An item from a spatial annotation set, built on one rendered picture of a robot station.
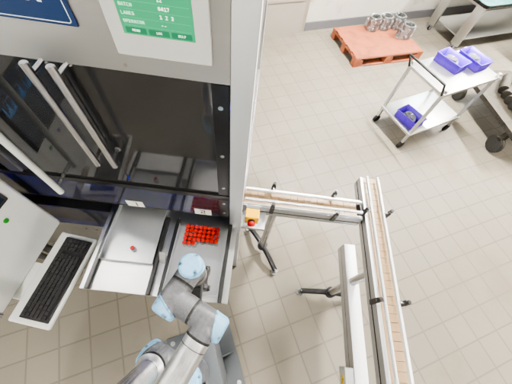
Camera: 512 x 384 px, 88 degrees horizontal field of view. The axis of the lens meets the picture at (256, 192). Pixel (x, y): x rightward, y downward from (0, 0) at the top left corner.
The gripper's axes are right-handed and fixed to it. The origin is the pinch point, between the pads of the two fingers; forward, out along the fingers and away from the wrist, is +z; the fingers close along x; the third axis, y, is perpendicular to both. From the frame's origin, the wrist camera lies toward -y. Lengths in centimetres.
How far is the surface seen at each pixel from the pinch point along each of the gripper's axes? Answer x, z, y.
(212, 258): 0.0, 21.4, 19.2
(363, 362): -91, 55, -19
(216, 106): -2, -63, 39
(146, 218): 39, 21, 36
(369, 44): -157, 96, 374
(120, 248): 47, 21, 19
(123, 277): 40.3, 21.6, 4.6
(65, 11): 27, -84, 38
